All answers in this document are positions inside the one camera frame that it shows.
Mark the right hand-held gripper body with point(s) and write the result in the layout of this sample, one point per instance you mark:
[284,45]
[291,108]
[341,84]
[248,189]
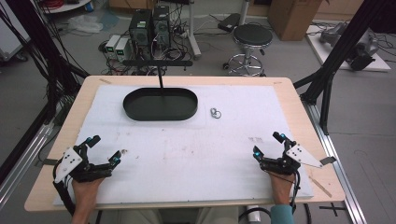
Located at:
[291,161]

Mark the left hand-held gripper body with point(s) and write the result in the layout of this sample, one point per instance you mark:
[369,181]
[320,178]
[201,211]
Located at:
[70,161]

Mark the person's right hand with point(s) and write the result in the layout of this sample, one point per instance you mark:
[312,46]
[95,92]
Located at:
[281,188]

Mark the person's left hand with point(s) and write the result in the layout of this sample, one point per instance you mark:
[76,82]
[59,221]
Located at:
[84,193]

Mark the black tape strip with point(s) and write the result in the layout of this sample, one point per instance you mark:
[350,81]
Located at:
[49,162]
[328,160]

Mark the thin wooden stick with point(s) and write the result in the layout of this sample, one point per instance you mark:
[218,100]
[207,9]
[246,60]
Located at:
[320,186]

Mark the person's beige trouser legs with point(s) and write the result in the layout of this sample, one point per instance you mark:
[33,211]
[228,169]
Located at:
[140,217]

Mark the white foam mat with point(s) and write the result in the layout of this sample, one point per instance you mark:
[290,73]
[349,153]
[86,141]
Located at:
[193,155]

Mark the black oval tray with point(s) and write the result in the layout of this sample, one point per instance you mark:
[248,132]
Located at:
[160,104]

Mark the white power supply box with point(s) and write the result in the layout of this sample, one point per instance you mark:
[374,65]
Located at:
[122,49]
[112,45]

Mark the black T-shaped stand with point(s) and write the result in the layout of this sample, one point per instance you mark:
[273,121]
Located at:
[158,63]

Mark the black round stool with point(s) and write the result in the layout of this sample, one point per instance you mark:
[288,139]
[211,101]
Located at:
[252,34]

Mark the white board with grey devices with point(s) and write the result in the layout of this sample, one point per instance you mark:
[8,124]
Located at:
[351,46]

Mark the clear plastic bag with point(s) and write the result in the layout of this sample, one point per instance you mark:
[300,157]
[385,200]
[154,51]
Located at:
[85,24]

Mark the brown cardboard box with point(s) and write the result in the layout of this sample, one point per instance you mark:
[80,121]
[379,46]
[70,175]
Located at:
[292,18]

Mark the black computer tower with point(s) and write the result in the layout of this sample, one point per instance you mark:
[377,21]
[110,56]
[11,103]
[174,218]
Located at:
[161,26]
[140,28]

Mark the flat black device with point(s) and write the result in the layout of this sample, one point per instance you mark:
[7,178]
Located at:
[229,22]

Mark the white round table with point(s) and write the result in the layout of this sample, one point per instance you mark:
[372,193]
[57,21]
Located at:
[67,4]

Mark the aluminium rail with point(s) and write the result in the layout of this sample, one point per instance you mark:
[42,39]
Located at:
[21,161]
[339,174]

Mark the black metal frame stand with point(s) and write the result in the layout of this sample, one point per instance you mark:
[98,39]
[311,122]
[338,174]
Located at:
[339,56]
[46,46]

